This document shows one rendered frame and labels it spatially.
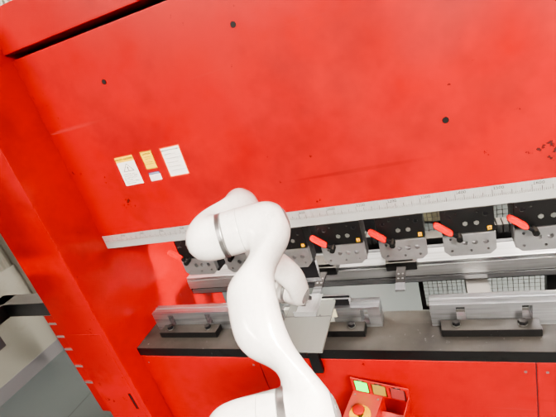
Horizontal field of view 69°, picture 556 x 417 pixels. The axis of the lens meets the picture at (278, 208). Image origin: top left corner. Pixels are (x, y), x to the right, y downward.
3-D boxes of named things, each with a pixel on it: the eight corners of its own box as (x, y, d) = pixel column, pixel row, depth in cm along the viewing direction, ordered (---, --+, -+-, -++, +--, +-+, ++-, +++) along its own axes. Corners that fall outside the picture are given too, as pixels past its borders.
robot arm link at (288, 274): (295, 227, 107) (315, 291, 127) (247, 215, 115) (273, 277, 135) (280, 253, 102) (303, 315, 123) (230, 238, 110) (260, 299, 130)
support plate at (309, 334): (272, 352, 139) (271, 350, 139) (292, 303, 161) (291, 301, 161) (322, 352, 132) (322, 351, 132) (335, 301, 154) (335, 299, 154)
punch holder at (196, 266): (187, 275, 167) (172, 242, 161) (197, 264, 175) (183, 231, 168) (218, 273, 162) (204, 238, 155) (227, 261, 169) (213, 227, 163)
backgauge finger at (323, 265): (303, 298, 163) (299, 288, 161) (316, 262, 185) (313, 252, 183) (331, 296, 159) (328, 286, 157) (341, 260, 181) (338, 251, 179)
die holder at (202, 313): (159, 329, 191) (151, 313, 188) (165, 320, 196) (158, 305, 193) (252, 328, 172) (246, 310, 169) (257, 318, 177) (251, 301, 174)
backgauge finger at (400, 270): (384, 294, 151) (381, 284, 149) (388, 256, 173) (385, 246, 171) (417, 293, 146) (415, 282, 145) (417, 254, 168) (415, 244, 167)
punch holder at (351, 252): (326, 266, 145) (314, 226, 138) (330, 252, 152) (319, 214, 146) (367, 262, 139) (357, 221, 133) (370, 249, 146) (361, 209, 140)
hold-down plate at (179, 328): (161, 337, 185) (159, 333, 184) (167, 329, 189) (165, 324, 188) (218, 337, 173) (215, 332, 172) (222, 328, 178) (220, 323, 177)
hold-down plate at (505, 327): (442, 337, 139) (441, 330, 138) (441, 326, 144) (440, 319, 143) (543, 337, 128) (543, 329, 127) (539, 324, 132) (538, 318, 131)
